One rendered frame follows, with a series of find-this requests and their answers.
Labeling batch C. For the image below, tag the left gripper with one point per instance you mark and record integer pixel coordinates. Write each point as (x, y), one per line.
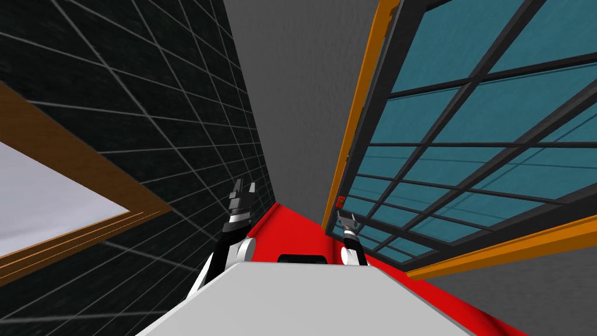
(240, 204)

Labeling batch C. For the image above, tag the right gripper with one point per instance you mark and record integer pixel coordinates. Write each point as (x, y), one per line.
(350, 231)

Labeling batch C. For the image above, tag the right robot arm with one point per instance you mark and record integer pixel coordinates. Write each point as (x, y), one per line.
(354, 252)

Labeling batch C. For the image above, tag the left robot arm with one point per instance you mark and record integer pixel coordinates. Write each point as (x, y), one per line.
(223, 252)

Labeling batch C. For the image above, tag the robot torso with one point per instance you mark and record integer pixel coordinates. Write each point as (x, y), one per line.
(298, 303)

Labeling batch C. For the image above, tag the brown framed window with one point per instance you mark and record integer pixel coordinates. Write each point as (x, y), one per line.
(51, 200)

